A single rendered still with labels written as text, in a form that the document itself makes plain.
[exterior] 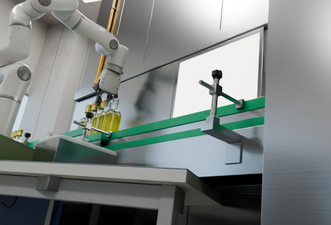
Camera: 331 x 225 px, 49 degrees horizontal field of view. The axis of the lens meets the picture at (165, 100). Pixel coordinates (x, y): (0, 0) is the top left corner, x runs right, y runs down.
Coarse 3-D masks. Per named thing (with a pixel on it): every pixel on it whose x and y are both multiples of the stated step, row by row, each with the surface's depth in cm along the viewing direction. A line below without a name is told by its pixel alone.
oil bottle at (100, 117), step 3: (102, 111) 162; (105, 111) 161; (99, 114) 162; (102, 114) 160; (99, 117) 161; (102, 117) 159; (99, 120) 160; (102, 120) 159; (96, 123) 162; (99, 123) 159; (102, 123) 158; (96, 126) 161; (99, 126) 158; (96, 132) 159
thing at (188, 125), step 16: (208, 112) 109; (224, 112) 104; (240, 112) 100; (256, 112) 96; (144, 128) 131; (160, 128) 124; (176, 128) 118; (192, 128) 113; (240, 128) 98; (112, 144) 143; (128, 144) 135; (144, 144) 127
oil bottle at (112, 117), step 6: (114, 108) 159; (108, 114) 156; (114, 114) 156; (120, 114) 158; (108, 120) 155; (114, 120) 156; (120, 120) 158; (102, 126) 157; (108, 126) 153; (114, 126) 155
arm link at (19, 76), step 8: (16, 64) 139; (24, 64) 141; (0, 72) 142; (8, 72) 137; (16, 72) 138; (24, 72) 139; (0, 80) 142; (8, 80) 137; (16, 80) 137; (24, 80) 140; (0, 88) 136; (8, 88) 136; (16, 88) 137; (24, 88) 140; (0, 96) 135; (8, 96) 135; (16, 96) 137
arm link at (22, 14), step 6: (18, 6) 149; (24, 6) 148; (30, 6) 145; (12, 12) 145; (18, 12) 145; (24, 12) 149; (30, 12) 147; (36, 12) 146; (12, 18) 143; (18, 18) 143; (24, 18) 144; (30, 18) 150; (36, 18) 152; (12, 24) 142; (18, 24) 142; (24, 24) 143; (30, 24) 146
